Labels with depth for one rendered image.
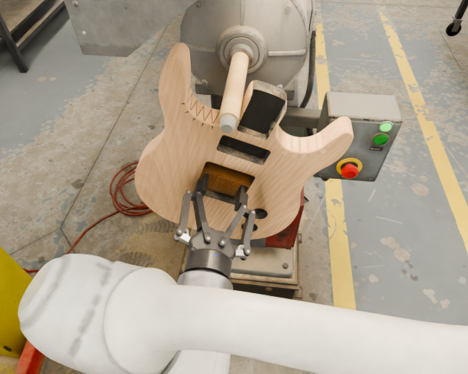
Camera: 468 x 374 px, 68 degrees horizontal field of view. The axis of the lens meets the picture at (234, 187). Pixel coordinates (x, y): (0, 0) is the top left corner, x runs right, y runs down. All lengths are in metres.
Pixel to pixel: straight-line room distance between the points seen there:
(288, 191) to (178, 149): 0.23
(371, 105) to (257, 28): 0.32
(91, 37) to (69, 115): 2.44
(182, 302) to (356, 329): 0.15
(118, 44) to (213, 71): 0.35
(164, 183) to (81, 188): 1.58
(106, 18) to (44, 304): 0.29
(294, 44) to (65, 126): 2.24
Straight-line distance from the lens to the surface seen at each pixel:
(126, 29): 0.41
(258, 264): 1.47
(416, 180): 2.40
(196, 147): 0.63
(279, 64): 0.73
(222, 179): 0.67
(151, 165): 0.69
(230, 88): 0.58
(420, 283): 1.97
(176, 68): 0.54
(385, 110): 0.84
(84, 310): 0.37
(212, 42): 0.71
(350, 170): 0.86
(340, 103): 0.83
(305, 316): 0.32
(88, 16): 0.42
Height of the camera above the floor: 1.58
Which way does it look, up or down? 49 degrees down
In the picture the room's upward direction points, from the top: straight up
